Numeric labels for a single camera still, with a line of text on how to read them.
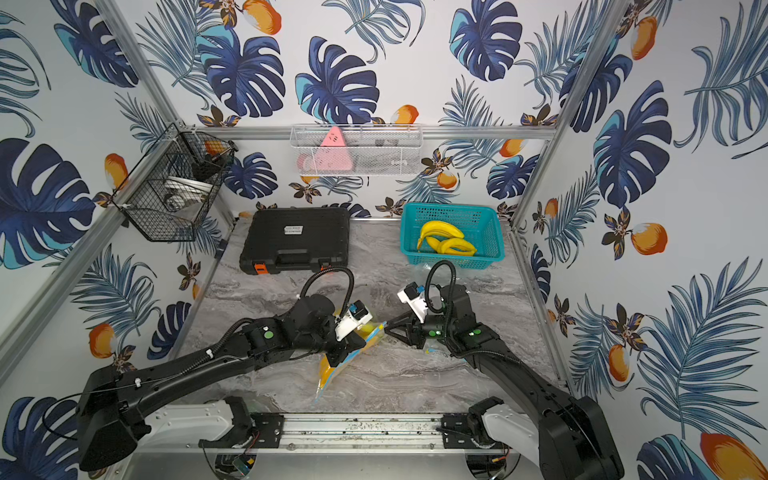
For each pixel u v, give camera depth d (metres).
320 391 0.80
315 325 0.58
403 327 0.69
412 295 0.69
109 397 0.41
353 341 0.66
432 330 0.68
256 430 0.73
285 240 1.06
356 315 0.64
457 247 1.05
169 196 0.83
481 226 1.16
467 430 0.69
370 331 0.78
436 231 1.09
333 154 0.90
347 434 0.75
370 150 0.92
